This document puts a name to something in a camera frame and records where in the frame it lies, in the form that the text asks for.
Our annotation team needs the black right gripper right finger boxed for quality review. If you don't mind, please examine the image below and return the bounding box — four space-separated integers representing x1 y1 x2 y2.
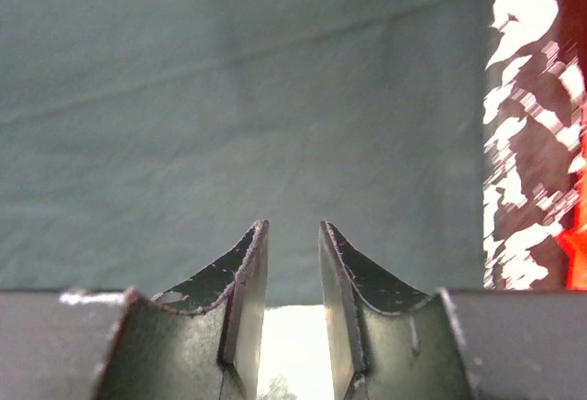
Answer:
318 221 474 399

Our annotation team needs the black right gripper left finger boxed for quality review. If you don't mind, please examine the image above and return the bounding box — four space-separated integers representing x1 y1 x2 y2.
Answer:
95 220 270 399

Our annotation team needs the black t shirt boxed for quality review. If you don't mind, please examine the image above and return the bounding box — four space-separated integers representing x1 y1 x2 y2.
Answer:
1 0 493 305

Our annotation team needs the red plastic bin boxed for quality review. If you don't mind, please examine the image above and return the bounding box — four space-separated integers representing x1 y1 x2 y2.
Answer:
559 0 586 291

